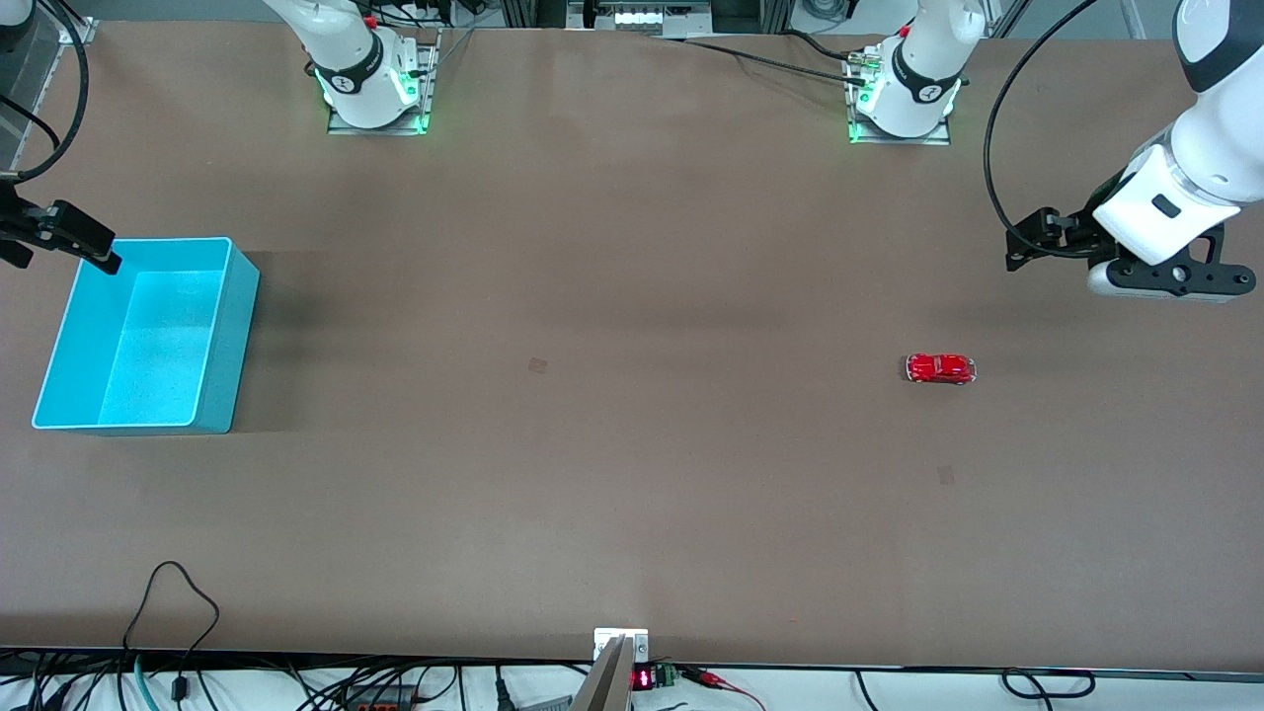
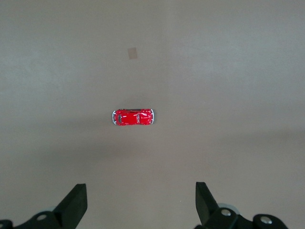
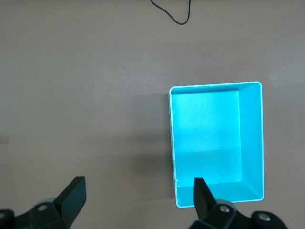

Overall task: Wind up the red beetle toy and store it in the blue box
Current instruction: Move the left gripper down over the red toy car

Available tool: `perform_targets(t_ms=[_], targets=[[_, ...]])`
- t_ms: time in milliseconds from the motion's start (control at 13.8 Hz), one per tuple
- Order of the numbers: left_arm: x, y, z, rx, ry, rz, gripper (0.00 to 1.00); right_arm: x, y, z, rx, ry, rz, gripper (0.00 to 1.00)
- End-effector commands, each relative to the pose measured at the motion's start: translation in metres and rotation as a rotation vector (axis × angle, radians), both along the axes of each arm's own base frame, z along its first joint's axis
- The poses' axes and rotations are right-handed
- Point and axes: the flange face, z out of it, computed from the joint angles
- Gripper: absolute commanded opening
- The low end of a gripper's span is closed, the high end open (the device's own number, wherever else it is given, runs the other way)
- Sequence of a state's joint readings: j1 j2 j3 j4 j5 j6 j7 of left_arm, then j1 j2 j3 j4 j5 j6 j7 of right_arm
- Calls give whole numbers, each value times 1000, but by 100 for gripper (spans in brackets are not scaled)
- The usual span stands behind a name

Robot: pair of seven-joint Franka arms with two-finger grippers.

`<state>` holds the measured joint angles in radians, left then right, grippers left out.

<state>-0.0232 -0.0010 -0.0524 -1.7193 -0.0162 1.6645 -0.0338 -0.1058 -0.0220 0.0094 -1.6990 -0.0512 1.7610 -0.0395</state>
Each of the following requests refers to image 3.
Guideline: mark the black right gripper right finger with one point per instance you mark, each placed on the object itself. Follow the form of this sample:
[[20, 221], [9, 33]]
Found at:
[[202, 200]]

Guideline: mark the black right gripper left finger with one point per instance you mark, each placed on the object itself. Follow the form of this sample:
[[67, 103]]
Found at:
[[71, 198]]

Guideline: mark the blue plastic storage box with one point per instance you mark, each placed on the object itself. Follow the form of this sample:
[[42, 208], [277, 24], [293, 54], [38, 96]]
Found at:
[[207, 124]]

